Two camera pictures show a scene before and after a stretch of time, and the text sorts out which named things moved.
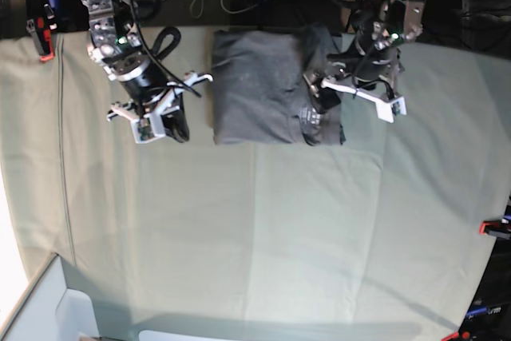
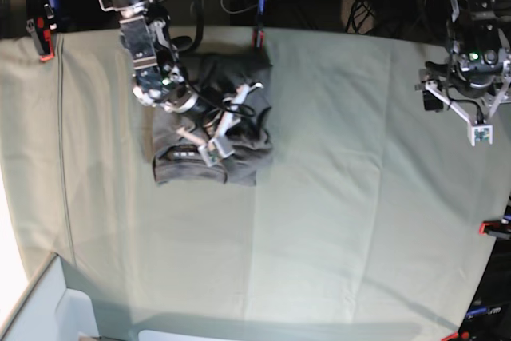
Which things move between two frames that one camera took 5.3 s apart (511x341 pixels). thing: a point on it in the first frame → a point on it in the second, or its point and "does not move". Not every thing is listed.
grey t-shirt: (260, 96) → (219, 135)
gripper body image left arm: (148, 87) → (207, 109)
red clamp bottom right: (457, 335) does not move
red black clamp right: (501, 227) does not move
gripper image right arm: (366, 66) → (473, 80)
